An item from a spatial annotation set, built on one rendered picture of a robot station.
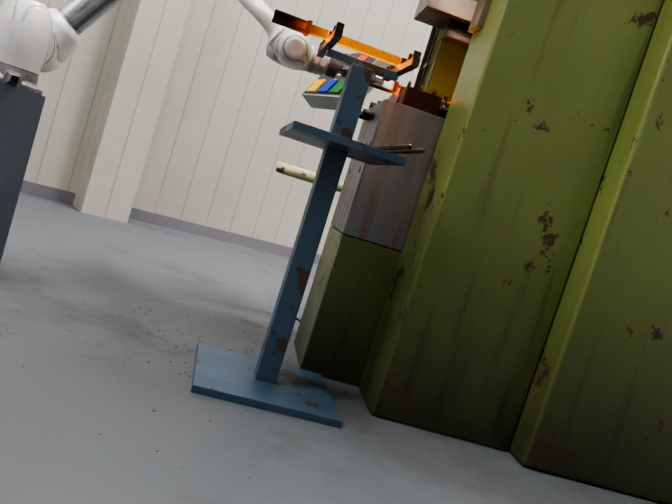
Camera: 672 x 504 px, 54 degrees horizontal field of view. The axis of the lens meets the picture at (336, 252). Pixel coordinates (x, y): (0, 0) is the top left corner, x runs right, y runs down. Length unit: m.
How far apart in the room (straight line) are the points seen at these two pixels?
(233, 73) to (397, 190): 3.05
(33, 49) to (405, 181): 1.22
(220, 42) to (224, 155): 0.80
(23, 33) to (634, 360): 2.04
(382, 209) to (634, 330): 0.82
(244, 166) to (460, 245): 3.36
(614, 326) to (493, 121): 0.67
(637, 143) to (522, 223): 0.37
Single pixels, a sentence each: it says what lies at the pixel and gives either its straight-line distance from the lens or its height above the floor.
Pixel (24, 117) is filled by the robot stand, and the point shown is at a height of 0.52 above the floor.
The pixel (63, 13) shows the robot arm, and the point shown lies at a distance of 2.53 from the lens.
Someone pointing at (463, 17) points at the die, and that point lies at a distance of 2.40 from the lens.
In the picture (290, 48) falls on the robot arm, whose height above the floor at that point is 0.96.
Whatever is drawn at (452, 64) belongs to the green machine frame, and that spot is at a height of 1.18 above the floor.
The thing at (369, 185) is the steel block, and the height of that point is 0.64.
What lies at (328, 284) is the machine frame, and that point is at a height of 0.30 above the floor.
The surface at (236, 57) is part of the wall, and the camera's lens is 5.05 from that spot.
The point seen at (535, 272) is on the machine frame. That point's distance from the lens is 2.02.
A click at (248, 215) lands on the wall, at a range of 5.19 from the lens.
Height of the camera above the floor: 0.57
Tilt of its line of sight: 4 degrees down
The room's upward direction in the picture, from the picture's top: 18 degrees clockwise
